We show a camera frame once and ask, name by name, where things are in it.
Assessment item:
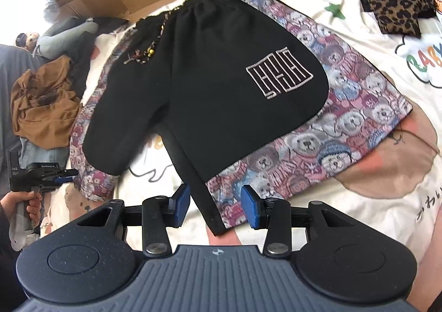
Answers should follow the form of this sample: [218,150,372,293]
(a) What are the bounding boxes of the black shorts with bear pattern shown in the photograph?
[82,0,412,235]

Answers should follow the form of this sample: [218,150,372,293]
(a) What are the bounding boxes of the person's left hand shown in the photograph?
[0,189,44,226]

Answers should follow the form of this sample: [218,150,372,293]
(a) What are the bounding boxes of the light blue denim jeans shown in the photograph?
[20,137,69,168]

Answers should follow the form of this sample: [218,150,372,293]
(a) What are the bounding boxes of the brown crumpled garment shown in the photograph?
[10,55,80,150]

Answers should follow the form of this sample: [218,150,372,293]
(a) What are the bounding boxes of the black garment under neck pillow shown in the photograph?
[64,17,127,98]

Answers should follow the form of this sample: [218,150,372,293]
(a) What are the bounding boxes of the grey neck pillow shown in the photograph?
[32,17,99,59]

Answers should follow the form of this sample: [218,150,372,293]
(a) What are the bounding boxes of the small bear plush toy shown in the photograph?
[15,33,40,54]

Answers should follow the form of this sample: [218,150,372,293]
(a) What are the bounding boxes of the cream bear print bedsheet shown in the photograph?
[37,0,442,258]

